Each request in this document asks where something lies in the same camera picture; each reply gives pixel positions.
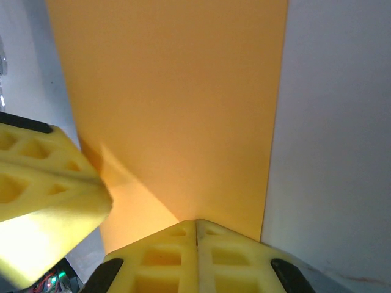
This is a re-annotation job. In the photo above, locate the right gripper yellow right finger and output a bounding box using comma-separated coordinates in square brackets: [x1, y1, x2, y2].
[197, 218, 317, 293]

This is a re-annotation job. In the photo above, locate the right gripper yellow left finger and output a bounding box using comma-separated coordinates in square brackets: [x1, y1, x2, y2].
[79, 219, 199, 293]

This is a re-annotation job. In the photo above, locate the orange paper sheet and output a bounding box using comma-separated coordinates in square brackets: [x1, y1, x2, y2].
[45, 0, 290, 256]

